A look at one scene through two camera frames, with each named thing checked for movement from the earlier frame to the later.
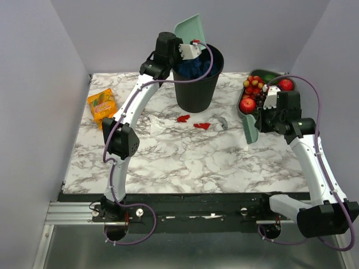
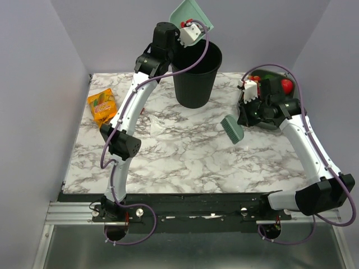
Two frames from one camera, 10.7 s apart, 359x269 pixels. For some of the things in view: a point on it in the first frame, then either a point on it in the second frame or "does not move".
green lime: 269,77 does not move
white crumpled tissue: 157,125 does not move
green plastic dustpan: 190,29 to 186,11
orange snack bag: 102,106 does not move
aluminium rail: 74,213 does not move
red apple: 286,84 does not move
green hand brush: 251,131 to 233,128
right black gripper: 260,123 to 244,119
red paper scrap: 183,118 to 183,23
